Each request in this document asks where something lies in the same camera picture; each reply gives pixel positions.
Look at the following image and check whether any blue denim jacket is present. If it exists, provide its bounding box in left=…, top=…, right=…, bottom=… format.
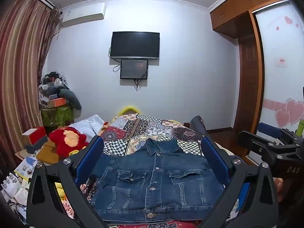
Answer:
left=89, top=138, right=226, bottom=224

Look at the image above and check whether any red box with white lid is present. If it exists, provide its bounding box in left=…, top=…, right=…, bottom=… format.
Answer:
left=21, top=126, right=47, bottom=144

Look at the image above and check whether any wooden wardrobe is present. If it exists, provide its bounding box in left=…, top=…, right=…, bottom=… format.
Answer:
left=210, top=0, right=295, bottom=133

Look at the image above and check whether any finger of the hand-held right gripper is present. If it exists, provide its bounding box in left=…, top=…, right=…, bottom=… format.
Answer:
left=238, top=130, right=276, bottom=156
left=257, top=122, right=295, bottom=146

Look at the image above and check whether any dark blue cloth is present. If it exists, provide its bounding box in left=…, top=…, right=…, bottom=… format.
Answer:
left=189, top=115, right=207, bottom=137

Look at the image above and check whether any green bottle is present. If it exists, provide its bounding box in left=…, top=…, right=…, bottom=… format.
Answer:
left=295, top=118, right=304, bottom=137

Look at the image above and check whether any black monitor cable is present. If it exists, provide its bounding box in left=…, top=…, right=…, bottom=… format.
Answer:
left=134, top=78, right=149, bottom=91

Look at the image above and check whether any person's right hand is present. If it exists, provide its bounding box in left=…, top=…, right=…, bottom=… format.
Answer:
left=273, top=177, right=289, bottom=204

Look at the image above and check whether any yellow fleece blanket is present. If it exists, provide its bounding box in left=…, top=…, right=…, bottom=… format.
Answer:
left=54, top=182, right=70, bottom=200

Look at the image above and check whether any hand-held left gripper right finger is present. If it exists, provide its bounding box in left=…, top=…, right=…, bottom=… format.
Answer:
left=197, top=135, right=280, bottom=228

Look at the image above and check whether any small black wall monitor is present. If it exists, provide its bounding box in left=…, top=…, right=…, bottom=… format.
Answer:
left=120, top=59, right=149, bottom=80

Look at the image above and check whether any patchwork printed blanket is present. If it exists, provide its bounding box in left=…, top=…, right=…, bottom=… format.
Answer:
left=59, top=113, right=240, bottom=228

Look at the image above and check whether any grey plush cushion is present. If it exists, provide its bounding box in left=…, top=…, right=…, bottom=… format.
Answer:
left=59, top=88, right=82, bottom=111

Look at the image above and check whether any brown cardboard sheet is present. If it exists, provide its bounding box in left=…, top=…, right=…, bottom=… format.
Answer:
left=35, top=139, right=65, bottom=166

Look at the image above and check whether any yellow headboard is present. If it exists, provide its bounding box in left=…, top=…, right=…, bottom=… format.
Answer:
left=117, top=105, right=143, bottom=117

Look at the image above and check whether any black wall television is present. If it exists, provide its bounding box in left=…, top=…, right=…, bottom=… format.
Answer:
left=109, top=31, right=160, bottom=60

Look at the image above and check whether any black television cable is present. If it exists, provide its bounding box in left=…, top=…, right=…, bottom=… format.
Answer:
left=109, top=47, right=121, bottom=73

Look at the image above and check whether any white cloth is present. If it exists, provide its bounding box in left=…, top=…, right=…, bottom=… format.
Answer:
left=68, top=114, right=105, bottom=143

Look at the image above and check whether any pile of papers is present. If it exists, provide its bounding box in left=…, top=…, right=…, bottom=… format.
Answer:
left=0, top=155, right=40, bottom=211

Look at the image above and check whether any white air conditioner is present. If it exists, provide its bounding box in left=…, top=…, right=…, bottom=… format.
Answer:
left=61, top=2, right=106, bottom=28

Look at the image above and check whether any pile of clutter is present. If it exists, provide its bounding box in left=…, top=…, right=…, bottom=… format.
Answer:
left=39, top=70, right=70, bottom=107

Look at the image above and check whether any green patterned box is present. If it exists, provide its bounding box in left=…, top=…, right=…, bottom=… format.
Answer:
left=41, top=106, right=75, bottom=127

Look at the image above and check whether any orange box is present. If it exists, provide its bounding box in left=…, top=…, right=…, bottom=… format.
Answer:
left=48, top=97, right=67, bottom=108

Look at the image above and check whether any striped red curtain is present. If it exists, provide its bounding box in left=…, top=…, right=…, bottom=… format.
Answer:
left=0, top=0, right=59, bottom=169

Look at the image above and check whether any red plush toy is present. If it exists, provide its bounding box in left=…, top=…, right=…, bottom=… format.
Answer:
left=48, top=127, right=89, bottom=158

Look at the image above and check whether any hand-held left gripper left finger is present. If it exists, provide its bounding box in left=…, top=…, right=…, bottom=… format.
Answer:
left=26, top=135, right=107, bottom=228

